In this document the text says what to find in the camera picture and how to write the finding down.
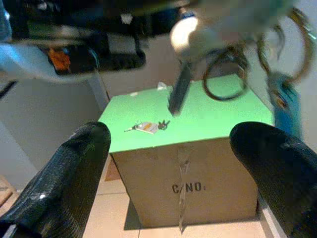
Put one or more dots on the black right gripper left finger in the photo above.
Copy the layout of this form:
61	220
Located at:
62	178

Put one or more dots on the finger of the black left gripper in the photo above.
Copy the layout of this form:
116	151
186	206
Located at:
148	22
121	59

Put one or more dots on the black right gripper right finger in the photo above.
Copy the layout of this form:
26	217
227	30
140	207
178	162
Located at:
280	173

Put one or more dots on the clear tape piece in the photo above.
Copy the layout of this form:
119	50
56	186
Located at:
162	86

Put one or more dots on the key with white card tag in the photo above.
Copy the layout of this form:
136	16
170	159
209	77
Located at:
147	127

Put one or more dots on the dark key bunch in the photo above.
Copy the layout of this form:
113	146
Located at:
163	125

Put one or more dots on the brown cardboard box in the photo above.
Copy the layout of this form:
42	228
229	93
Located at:
148	183

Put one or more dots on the green sheet covering box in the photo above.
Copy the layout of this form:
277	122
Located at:
203	119

